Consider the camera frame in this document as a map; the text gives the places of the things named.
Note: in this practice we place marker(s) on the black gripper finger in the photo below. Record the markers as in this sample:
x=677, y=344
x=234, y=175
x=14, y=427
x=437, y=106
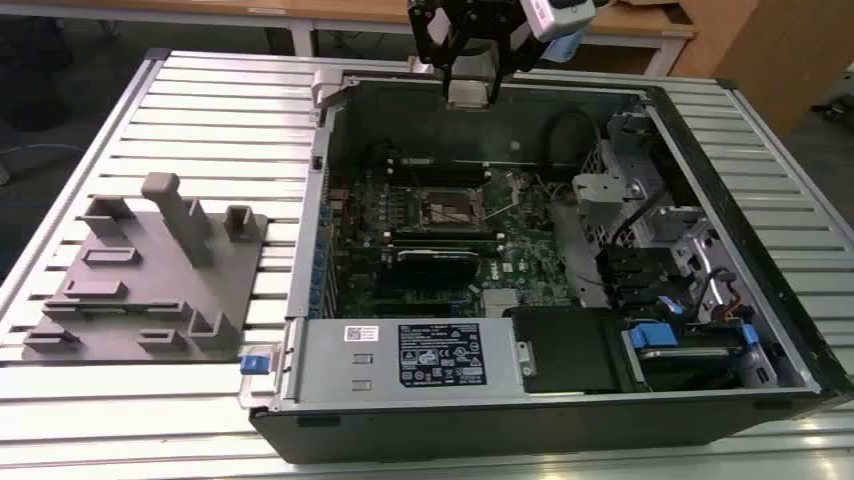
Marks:
x=436, y=62
x=520, y=57

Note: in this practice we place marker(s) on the silver CPU chip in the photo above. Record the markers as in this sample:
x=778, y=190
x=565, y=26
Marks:
x=471, y=92

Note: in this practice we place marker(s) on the thin metal locking lever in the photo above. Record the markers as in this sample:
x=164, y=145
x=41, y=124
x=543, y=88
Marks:
x=507, y=210

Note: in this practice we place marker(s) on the metal CPU socket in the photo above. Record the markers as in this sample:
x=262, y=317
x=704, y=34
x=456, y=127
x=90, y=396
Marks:
x=449, y=210

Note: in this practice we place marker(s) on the grey plastic case latch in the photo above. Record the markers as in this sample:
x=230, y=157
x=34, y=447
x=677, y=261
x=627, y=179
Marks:
x=327, y=85

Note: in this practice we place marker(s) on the silver metal drive cage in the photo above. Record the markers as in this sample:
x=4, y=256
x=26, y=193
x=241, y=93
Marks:
x=603, y=192

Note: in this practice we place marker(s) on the green motherboard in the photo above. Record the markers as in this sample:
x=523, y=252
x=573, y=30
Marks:
x=527, y=240

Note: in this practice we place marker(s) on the brown wooden cabinet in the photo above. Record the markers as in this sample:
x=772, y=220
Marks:
x=767, y=50

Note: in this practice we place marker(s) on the black graphics card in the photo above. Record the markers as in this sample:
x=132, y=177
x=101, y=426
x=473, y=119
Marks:
x=436, y=275

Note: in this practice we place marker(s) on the silver chipset heatsink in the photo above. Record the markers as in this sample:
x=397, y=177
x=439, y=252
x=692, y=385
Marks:
x=500, y=302

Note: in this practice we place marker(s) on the black plastic shroud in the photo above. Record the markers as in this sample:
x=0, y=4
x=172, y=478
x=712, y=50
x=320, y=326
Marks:
x=573, y=350

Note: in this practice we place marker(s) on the hard disk blue carrier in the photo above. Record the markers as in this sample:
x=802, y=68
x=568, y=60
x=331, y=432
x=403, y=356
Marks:
x=653, y=336

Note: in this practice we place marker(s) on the grey power supply unit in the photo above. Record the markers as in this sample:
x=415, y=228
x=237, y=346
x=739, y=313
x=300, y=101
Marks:
x=320, y=365

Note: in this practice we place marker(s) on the grey plastic parts rack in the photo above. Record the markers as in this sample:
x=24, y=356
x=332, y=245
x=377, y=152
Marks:
x=146, y=300

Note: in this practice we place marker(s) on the blue drive latch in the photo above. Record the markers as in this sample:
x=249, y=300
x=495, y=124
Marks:
x=748, y=335

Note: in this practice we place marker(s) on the blue power supply latch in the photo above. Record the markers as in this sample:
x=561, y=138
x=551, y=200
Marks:
x=253, y=365

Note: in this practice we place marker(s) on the black open PC case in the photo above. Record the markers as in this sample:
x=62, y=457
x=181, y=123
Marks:
x=467, y=435

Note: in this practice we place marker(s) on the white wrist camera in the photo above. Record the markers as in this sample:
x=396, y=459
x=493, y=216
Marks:
x=547, y=17

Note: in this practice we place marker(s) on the wooden desk white frame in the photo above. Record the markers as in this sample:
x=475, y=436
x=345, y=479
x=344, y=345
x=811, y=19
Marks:
x=640, y=25
x=133, y=6

